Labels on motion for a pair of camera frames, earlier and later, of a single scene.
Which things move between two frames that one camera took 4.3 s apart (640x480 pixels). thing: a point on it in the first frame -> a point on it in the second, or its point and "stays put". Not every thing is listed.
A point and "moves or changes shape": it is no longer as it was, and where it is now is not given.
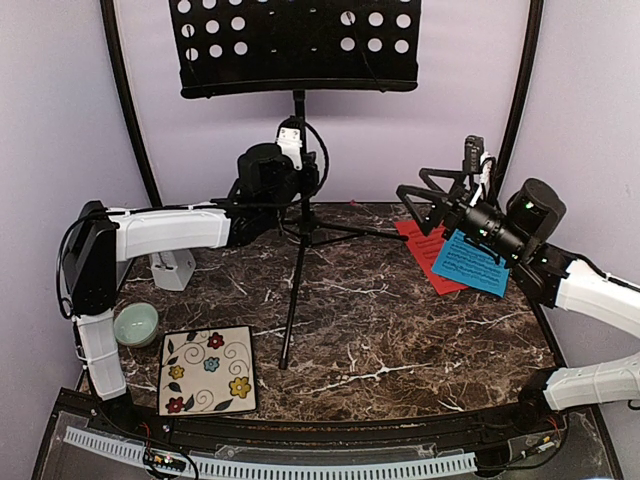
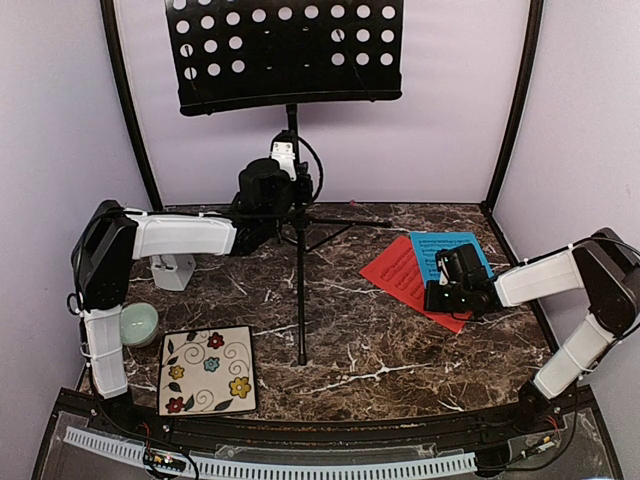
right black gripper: x=449 y=206 -> x=432 y=299
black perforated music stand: x=230 y=49 moves or changes shape
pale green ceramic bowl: x=135 y=324 stays put
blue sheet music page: x=473 y=264 moves or changes shape
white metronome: x=173 y=269 stays put
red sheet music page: x=425 y=249 -> x=397 y=270
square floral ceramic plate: x=207 y=371 stays put
